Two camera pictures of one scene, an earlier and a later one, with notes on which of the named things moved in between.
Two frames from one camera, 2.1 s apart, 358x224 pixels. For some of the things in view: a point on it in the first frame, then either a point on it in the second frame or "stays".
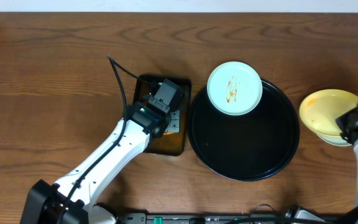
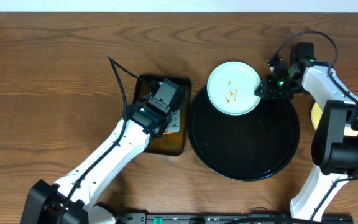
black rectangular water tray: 169,144 stays
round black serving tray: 247,147 stays
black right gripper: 342,122 -> 267,91
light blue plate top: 234,88 stays
